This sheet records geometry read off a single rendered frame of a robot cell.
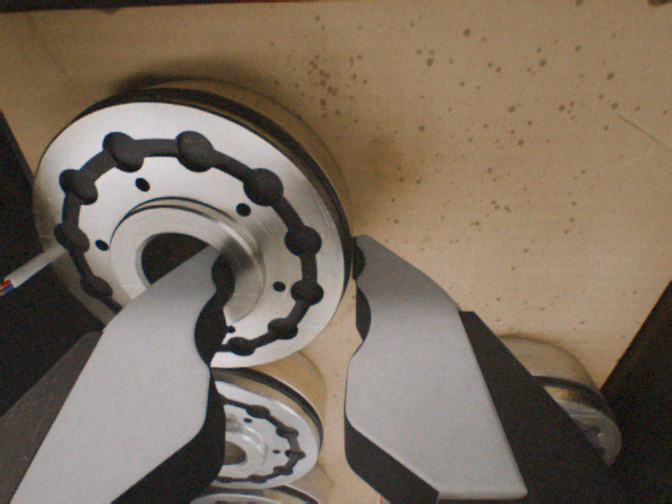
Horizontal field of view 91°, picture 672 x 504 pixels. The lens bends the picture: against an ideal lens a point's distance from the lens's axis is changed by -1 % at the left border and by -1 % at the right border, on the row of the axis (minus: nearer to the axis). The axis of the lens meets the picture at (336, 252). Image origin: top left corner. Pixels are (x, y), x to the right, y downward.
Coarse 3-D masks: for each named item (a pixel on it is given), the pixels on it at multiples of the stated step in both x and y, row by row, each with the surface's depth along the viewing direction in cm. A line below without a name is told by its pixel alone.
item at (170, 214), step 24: (144, 216) 10; (168, 216) 9; (192, 216) 9; (216, 216) 10; (120, 240) 10; (144, 240) 10; (216, 240) 10; (240, 240) 10; (120, 264) 10; (144, 264) 11; (240, 264) 10; (264, 264) 11; (144, 288) 11; (240, 288) 11; (264, 288) 11; (240, 312) 11
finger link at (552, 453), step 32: (480, 320) 8; (480, 352) 7; (512, 384) 6; (512, 416) 6; (544, 416) 6; (512, 448) 5; (544, 448) 5; (576, 448) 5; (544, 480) 5; (576, 480) 5; (608, 480) 5
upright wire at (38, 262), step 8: (40, 256) 11; (24, 264) 11; (32, 264) 11; (40, 264) 11; (16, 272) 11; (24, 272) 11; (32, 272) 11; (8, 280) 10; (16, 280) 10; (24, 280) 11; (0, 288) 10; (8, 288) 10; (0, 296) 10
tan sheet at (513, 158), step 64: (320, 0) 10; (384, 0) 10; (448, 0) 9; (512, 0) 9; (576, 0) 9; (640, 0) 9; (0, 64) 11; (64, 64) 11; (128, 64) 11; (192, 64) 11; (256, 64) 11; (320, 64) 11; (384, 64) 10; (448, 64) 10; (512, 64) 10; (576, 64) 10; (640, 64) 10; (320, 128) 12; (384, 128) 11; (448, 128) 11; (512, 128) 11; (576, 128) 11; (640, 128) 11; (384, 192) 13; (448, 192) 12; (512, 192) 12; (576, 192) 12; (640, 192) 12; (448, 256) 14; (512, 256) 14; (576, 256) 14; (640, 256) 13; (512, 320) 16; (576, 320) 15; (640, 320) 15
